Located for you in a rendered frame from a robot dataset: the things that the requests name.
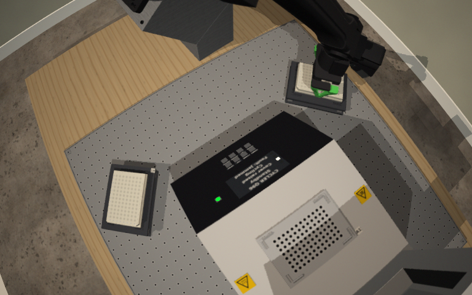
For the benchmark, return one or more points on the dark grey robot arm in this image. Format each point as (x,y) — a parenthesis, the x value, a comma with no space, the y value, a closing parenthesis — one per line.
(336,30)

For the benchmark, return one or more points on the white well pcr plate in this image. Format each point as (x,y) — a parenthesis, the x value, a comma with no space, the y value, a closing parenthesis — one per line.
(127,198)

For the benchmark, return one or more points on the cream well plate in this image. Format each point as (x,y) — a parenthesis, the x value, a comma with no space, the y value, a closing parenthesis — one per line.
(303,81)

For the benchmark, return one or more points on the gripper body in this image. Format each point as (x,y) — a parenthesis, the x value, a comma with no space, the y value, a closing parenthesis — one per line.
(321,68)

